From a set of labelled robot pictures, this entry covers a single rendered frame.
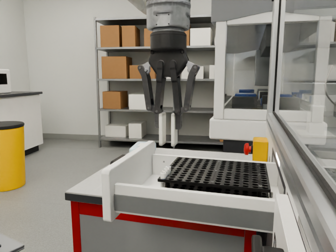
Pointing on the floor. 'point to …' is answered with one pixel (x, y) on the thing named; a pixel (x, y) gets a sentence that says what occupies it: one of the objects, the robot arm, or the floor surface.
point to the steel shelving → (151, 80)
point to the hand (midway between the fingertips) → (168, 129)
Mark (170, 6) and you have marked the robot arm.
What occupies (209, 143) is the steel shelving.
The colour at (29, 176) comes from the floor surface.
